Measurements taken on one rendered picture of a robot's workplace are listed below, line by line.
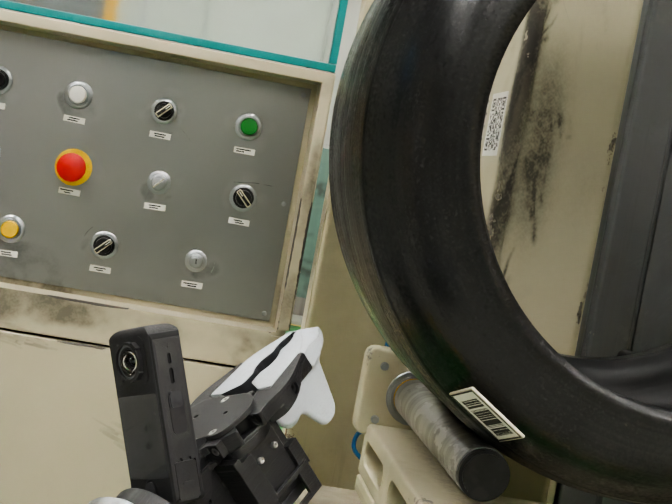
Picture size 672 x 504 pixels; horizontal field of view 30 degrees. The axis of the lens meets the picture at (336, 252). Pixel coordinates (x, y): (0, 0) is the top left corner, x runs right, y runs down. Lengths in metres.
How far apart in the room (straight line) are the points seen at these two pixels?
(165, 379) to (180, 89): 1.03
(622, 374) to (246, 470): 0.62
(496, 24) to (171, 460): 0.43
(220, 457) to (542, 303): 0.70
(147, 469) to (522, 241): 0.73
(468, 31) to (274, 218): 0.84
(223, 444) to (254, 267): 1.00
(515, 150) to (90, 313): 0.65
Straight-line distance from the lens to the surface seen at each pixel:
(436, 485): 1.16
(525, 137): 1.43
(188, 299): 1.79
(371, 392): 1.39
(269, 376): 0.86
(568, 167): 1.44
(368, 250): 1.04
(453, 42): 1.00
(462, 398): 1.04
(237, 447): 0.81
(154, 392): 0.79
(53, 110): 1.79
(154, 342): 0.79
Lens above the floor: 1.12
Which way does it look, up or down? 3 degrees down
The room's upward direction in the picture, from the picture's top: 10 degrees clockwise
